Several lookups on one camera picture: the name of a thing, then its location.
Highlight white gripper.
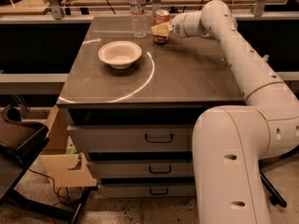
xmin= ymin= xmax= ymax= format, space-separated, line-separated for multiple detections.
xmin=151 ymin=13 xmax=187 ymax=38

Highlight black floor cable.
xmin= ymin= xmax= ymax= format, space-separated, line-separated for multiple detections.
xmin=28 ymin=167 xmax=78 ymax=224

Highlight black floor stand leg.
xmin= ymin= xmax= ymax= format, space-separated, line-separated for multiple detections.
xmin=260 ymin=172 xmax=288 ymax=208

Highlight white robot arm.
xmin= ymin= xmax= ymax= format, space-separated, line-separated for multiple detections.
xmin=151 ymin=0 xmax=299 ymax=224

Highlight bottom grey drawer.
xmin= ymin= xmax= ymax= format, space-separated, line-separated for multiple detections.
xmin=98 ymin=183 xmax=195 ymax=199

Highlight grey drawer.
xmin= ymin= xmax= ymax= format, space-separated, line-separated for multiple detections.
xmin=67 ymin=125 xmax=192 ymax=153
xmin=87 ymin=160 xmax=193 ymax=179
xmin=98 ymin=183 xmax=195 ymax=199

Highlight cardboard box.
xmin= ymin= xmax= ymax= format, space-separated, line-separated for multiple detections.
xmin=40 ymin=105 xmax=97 ymax=188

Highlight orange soda can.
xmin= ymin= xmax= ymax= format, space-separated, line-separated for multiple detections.
xmin=153 ymin=9 xmax=170 ymax=44

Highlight grey drawer cabinet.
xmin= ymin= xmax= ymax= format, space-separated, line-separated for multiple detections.
xmin=57 ymin=17 xmax=243 ymax=186

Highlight middle grey drawer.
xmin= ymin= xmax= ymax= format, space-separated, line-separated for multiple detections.
xmin=87 ymin=160 xmax=193 ymax=179

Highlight top grey drawer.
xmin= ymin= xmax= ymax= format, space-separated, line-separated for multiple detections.
xmin=67 ymin=125 xmax=192 ymax=153

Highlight metal railing frame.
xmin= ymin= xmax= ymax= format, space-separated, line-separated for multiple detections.
xmin=0 ymin=0 xmax=293 ymax=21

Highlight white foam bowl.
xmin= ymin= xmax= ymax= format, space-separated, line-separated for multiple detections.
xmin=98 ymin=41 xmax=142 ymax=69

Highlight clear plastic water bottle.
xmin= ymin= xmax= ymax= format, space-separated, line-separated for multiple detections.
xmin=129 ymin=0 xmax=147 ymax=38

